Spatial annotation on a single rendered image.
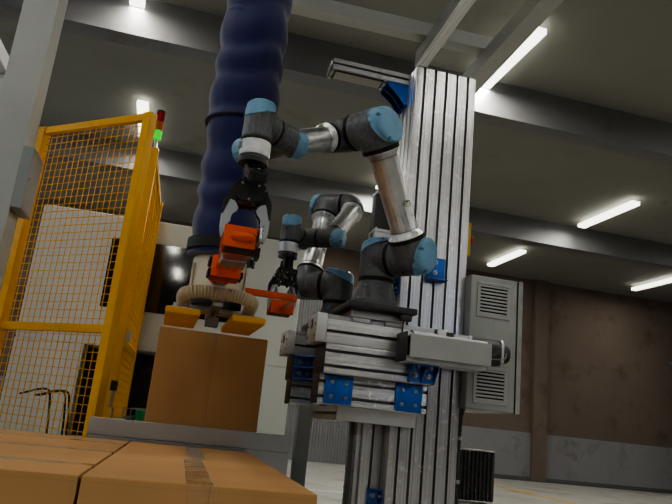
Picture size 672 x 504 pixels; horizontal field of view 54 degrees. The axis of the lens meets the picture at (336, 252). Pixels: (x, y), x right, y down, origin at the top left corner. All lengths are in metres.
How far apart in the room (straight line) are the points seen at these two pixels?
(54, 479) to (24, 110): 2.51
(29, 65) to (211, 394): 1.91
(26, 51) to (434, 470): 2.67
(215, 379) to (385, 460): 0.68
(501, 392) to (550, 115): 4.71
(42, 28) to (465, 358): 2.62
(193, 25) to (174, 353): 4.00
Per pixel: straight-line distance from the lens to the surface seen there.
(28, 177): 3.37
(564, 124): 6.86
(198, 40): 5.99
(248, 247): 1.50
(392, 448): 2.28
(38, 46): 3.64
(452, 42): 4.72
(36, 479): 1.22
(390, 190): 2.01
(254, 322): 1.96
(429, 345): 2.00
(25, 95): 3.54
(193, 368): 2.49
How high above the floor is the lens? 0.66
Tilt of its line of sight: 15 degrees up
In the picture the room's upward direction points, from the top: 6 degrees clockwise
